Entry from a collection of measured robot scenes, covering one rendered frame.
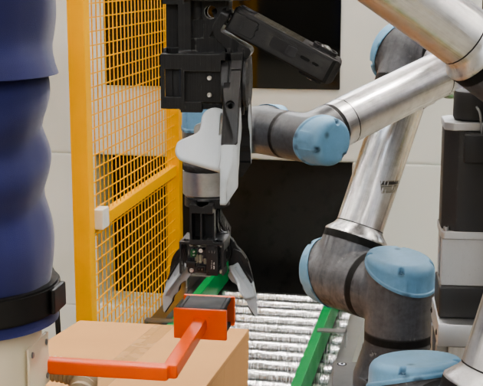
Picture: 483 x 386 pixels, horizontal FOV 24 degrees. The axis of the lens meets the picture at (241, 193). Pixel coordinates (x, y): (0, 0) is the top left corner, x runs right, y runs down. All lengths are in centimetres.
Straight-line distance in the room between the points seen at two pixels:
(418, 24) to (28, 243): 58
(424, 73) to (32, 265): 72
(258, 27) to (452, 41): 32
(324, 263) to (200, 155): 94
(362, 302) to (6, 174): 70
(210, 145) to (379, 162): 96
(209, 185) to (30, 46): 40
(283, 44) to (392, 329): 89
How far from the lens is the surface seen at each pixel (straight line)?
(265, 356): 356
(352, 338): 356
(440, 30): 129
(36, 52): 147
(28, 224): 150
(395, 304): 184
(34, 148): 149
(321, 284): 195
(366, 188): 196
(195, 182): 172
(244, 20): 106
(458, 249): 159
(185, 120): 172
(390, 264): 184
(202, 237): 172
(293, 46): 105
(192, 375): 211
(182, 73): 106
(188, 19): 107
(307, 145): 165
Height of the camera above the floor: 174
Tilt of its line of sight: 11 degrees down
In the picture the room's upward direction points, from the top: straight up
